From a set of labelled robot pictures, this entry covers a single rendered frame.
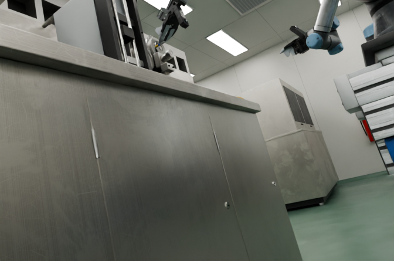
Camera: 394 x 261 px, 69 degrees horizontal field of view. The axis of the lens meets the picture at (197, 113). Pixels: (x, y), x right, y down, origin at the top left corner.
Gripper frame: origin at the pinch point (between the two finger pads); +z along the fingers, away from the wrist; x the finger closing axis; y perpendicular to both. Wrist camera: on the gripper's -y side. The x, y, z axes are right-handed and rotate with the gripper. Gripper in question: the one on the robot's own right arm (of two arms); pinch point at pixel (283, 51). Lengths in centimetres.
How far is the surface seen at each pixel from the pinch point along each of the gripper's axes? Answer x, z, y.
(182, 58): -19, 73, -37
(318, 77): 337, 187, -18
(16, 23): -134, 14, -34
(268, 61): 313, 252, -89
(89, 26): -114, -7, -18
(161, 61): -85, 1, -4
